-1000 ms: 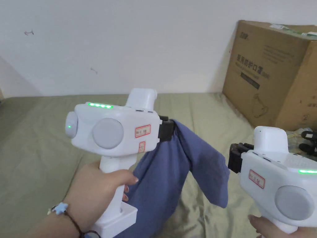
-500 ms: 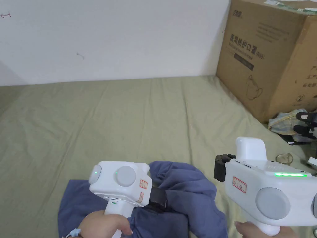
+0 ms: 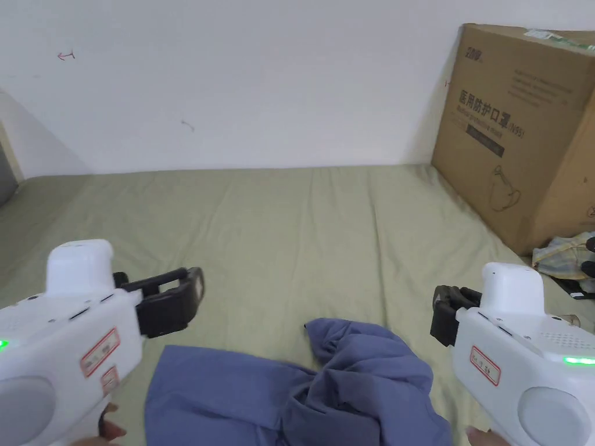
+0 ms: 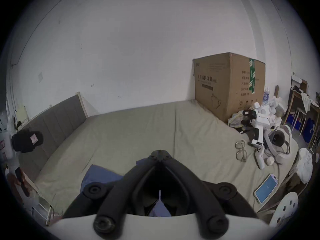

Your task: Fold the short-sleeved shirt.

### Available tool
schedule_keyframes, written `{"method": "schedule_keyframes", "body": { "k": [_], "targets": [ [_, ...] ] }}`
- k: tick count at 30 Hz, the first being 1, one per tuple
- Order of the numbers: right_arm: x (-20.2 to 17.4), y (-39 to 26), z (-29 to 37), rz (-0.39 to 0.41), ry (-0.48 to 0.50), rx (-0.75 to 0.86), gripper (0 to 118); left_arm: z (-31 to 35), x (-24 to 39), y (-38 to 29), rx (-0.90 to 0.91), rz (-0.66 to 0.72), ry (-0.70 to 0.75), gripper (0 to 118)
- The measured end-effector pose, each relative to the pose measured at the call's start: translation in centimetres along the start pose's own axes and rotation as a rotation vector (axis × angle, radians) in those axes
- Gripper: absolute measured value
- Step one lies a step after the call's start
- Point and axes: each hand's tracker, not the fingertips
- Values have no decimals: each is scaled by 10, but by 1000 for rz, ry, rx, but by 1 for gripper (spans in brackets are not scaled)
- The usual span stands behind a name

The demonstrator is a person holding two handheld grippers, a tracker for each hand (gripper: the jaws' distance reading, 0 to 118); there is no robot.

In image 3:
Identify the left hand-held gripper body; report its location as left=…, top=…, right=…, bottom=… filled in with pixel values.
left=0, top=239, right=146, bottom=446

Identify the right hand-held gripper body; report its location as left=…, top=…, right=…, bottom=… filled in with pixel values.
left=452, top=262, right=595, bottom=446

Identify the person's left hand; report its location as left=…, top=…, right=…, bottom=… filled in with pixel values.
left=95, top=402, right=128, bottom=440

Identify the person's right hand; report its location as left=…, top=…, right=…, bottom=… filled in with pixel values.
left=466, top=426, right=501, bottom=446

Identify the black flat case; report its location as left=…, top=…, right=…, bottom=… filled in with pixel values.
left=554, top=260, right=595, bottom=299

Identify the plaid yellow and blue cloth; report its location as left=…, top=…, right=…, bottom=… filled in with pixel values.
left=532, top=232, right=595, bottom=279

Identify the bed with pale green sheet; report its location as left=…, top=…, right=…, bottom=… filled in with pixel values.
left=0, top=162, right=595, bottom=446

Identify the blue shirt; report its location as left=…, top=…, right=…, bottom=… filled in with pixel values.
left=144, top=318, right=454, bottom=446

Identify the large brown cardboard carton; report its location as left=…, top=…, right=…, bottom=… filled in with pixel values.
left=431, top=23, right=595, bottom=257

